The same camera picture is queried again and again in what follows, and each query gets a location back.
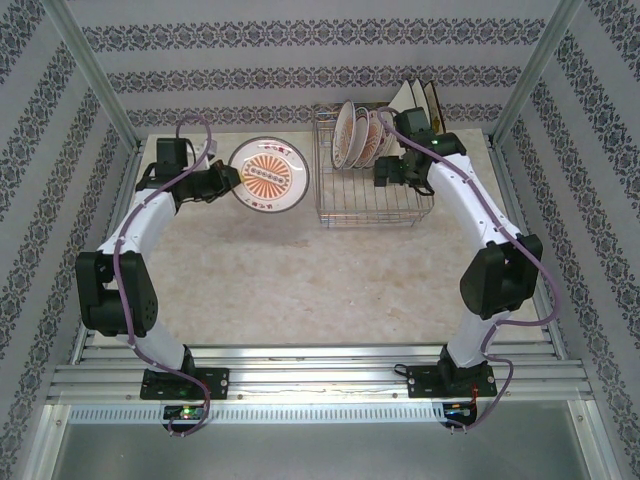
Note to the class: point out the round plate coloured dot print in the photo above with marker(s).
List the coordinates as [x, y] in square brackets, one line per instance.
[375, 135]

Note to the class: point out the round plate orange pattern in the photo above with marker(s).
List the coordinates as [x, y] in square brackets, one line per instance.
[361, 145]

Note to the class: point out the round plate orange sunburst print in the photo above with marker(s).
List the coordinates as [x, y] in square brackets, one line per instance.
[272, 175]

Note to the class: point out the round plate green red bands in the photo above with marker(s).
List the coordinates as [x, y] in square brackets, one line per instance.
[344, 132]

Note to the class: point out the square plate floral print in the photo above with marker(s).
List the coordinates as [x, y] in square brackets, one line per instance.
[434, 107]

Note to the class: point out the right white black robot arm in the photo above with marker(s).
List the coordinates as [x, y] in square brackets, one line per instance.
[465, 200]

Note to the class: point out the aluminium mounting rails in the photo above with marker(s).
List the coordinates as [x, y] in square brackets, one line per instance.
[320, 370]

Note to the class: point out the left controller circuit board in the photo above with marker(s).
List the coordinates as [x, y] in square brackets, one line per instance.
[186, 413]

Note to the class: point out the controller circuit board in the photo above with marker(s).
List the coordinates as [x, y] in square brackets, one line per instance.
[186, 413]
[457, 411]

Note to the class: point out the right controller circuit board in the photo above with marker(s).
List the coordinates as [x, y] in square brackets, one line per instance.
[457, 411]

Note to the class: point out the grey metal sheet panel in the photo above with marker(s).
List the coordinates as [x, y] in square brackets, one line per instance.
[320, 450]

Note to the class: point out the aluminium side rail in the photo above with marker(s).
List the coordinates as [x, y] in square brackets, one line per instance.
[124, 200]
[506, 175]

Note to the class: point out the aluminium frame post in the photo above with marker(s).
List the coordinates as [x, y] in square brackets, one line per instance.
[95, 75]
[537, 65]

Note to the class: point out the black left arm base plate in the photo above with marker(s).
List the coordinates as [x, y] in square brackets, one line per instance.
[215, 382]

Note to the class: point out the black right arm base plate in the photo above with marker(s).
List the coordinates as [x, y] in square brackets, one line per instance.
[422, 382]

